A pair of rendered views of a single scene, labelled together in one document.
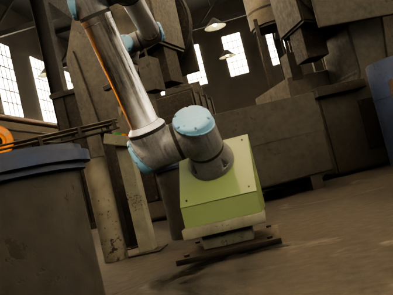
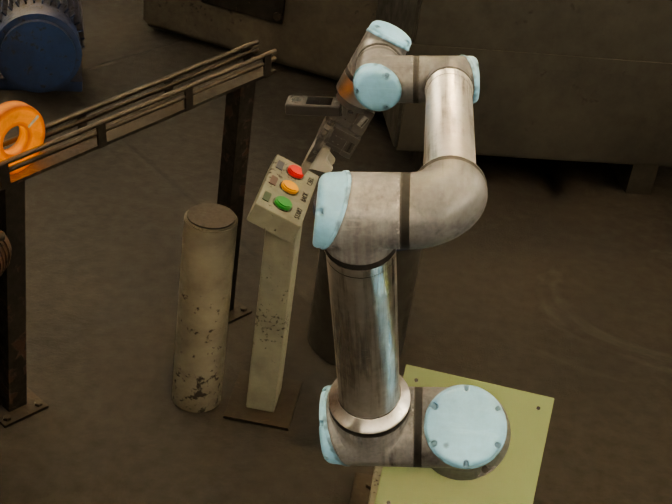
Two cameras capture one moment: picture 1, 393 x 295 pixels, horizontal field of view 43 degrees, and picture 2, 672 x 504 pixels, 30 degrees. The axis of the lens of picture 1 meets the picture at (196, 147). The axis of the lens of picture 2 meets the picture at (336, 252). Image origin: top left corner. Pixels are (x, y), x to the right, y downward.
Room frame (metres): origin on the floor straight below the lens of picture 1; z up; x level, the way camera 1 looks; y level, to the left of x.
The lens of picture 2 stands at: (0.08, 0.38, 1.95)
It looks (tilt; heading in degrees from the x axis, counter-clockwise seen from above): 32 degrees down; 357
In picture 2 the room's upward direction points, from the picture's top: 8 degrees clockwise
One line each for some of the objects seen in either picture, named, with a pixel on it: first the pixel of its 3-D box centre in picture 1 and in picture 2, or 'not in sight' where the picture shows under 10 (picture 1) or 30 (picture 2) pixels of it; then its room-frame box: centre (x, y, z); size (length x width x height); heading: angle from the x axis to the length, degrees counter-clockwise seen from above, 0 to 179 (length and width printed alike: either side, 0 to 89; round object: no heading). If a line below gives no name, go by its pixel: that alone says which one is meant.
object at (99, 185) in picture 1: (104, 208); (203, 310); (2.49, 0.52, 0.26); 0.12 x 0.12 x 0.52
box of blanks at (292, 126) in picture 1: (251, 154); (531, 34); (4.18, -0.44, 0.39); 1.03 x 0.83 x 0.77; 97
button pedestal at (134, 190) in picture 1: (135, 191); (275, 297); (2.51, 0.35, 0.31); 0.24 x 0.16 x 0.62; 172
